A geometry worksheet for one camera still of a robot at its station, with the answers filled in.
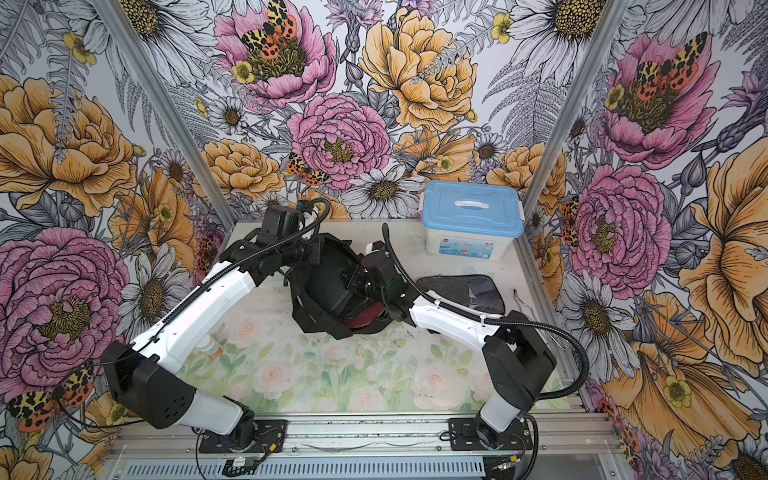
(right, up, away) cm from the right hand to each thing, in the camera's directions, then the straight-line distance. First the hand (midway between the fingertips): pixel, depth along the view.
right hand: (341, 281), depth 81 cm
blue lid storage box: (+40, +18, +21) cm, 49 cm away
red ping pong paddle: (+7, -10, +4) cm, 12 cm away
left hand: (-5, +8, -1) cm, 9 cm away
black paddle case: (+41, -5, +17) cm, 45 cm away
